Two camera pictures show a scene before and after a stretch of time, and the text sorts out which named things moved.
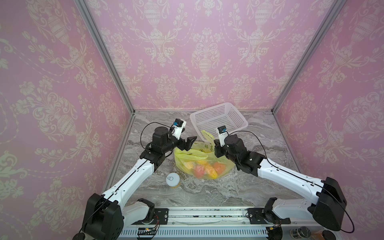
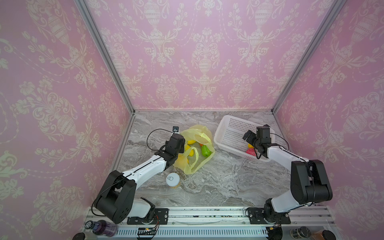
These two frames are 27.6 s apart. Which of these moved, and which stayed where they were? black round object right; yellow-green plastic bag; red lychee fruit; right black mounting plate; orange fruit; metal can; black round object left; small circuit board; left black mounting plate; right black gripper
Moved: right black gripper; red lychee fruit; yellow-green plastic bag; orange fruit
Stayed: black round object right; small circuit board; black round object left; left black mounting plate; metal can; right black mounting plate
